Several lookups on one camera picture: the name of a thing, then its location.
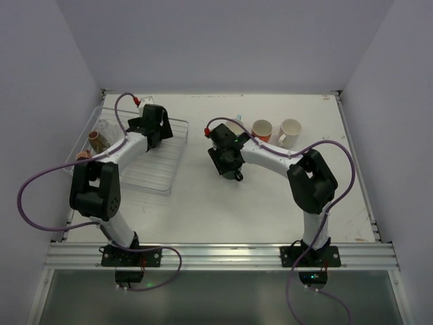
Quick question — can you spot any dark green mug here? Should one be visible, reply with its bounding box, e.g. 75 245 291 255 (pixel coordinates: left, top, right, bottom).
222 167 244 182

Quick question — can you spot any light blue mug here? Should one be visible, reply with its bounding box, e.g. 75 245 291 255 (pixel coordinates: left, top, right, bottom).
225 114 244 136

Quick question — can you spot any orange mug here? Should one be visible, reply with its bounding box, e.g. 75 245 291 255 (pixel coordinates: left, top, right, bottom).
252 119 273 142

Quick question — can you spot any white mug gold rim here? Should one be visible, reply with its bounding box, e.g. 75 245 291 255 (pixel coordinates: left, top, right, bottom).
277 118 302 148

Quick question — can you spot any pink mug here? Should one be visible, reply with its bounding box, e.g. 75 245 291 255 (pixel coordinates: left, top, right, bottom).
76 150 92 160

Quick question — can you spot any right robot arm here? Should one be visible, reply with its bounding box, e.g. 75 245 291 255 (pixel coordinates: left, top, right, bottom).
204 123 338 253

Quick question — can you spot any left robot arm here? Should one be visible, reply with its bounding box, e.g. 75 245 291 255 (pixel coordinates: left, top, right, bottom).
69 104 173 251

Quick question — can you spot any clear dish rack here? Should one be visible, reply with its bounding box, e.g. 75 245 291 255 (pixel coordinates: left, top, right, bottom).
66 106 189 195

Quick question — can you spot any clear glass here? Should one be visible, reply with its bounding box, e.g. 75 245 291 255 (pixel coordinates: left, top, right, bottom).
97 119 122 147

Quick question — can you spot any brown mug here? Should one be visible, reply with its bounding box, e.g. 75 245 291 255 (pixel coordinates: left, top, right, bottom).
88 131 110 154

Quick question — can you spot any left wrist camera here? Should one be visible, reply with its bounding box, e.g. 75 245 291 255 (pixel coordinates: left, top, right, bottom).
135 96 154 116

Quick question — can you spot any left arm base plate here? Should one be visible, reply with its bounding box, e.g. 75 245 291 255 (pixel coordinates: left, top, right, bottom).
99 245 162 288

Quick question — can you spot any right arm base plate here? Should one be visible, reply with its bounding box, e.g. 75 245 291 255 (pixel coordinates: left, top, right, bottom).
279 239 342 290

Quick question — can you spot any aluminium rail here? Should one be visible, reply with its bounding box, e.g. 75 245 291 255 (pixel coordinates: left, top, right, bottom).
43 242 399 271

